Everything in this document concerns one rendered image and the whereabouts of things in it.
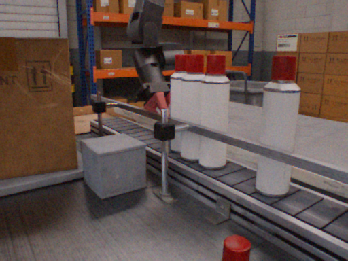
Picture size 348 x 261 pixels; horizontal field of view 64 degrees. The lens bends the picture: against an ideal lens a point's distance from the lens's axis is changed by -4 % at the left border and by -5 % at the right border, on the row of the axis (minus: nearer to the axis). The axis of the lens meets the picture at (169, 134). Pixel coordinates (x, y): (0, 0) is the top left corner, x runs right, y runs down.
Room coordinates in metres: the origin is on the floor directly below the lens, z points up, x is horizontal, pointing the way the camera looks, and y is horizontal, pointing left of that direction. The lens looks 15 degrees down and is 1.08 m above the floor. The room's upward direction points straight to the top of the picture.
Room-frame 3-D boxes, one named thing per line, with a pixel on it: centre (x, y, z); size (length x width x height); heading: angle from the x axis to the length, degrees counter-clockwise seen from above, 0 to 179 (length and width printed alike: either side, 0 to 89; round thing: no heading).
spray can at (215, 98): (0.52, -0.08, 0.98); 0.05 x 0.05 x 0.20
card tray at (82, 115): (1.09, 0.31, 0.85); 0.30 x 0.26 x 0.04; 35
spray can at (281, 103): (0.41, -0.16, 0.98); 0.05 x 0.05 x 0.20
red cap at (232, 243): (0.30, -0.08, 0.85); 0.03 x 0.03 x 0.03
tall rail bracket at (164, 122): (0.50, -0.01, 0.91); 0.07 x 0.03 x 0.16; 125
